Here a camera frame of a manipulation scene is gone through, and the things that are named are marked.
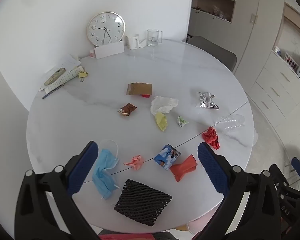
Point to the blue face mask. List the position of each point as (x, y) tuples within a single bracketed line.
[(103, 172)]

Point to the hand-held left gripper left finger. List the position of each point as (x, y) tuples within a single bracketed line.
[(83, 167)]

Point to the clear glass mug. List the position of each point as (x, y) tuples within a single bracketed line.
[(153, 38)]

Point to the small white dish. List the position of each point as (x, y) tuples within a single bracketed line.
[(143, 45)]

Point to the red crumpled paper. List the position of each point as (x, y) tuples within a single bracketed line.
[(211, 137)]

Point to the crumpled white tissue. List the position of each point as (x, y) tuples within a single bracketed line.
[(162, 103)]

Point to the clear plastic cup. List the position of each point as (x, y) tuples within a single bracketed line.
[(231, 123)]

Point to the red cloth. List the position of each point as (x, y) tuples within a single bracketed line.
[(130, 237)]

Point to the small pink-labelled bottle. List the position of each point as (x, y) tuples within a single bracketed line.
[(91, 54)]

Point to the patterned pencil case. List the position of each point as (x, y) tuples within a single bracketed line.
[(54, 77)]

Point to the round white wall clock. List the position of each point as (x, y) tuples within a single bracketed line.
[(105, 28)]

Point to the silver foil packet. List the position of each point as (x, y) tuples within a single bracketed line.
[(207, 100)]

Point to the green-white paper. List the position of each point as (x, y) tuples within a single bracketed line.
[(182, 121)]

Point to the brown snack wrapper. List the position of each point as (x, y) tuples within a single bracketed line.
[(128, 108)]

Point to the beige drawer cabinet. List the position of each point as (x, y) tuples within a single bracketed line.
[(277, 87)]

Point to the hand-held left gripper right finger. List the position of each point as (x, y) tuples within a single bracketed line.
[(212, 167)]

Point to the pink crumpled paper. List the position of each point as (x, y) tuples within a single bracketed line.
[(136, 162)]

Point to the white ceramic mug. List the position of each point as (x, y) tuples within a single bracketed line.
[(132, 41)]

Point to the blue pencil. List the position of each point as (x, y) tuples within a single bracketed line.
[(52, 91)]

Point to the white paper sheets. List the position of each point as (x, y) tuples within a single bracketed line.
[(68, 62)]

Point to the orange-red paper bag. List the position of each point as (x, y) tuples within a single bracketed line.
[(183, 168)]

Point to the tall beige cabinet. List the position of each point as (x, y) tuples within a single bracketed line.
[(250, 10)]

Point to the grey chair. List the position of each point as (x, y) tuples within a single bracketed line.
[(215, 52)]

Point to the white folded card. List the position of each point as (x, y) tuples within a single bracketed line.
[(109, 50)]

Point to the torn brown cardboard piece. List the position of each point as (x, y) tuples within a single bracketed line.
[(139, 88)]

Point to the spice jar rack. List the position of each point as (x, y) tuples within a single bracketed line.
[(290, 61)]

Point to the small white bottle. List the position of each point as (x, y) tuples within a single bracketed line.
[(277, 50)]

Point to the yellow binder clip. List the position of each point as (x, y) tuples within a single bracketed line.
[(83, 75)]

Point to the blue printed carton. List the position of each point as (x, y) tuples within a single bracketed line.
[(167, 157)]

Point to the yellow crumpled wrapper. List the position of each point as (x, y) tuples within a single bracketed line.
[(161, 122)]

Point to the rolled printed paper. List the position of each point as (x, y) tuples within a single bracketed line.
[(62, 80)]

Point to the black foam net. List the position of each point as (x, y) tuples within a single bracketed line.
[(142, 202)]

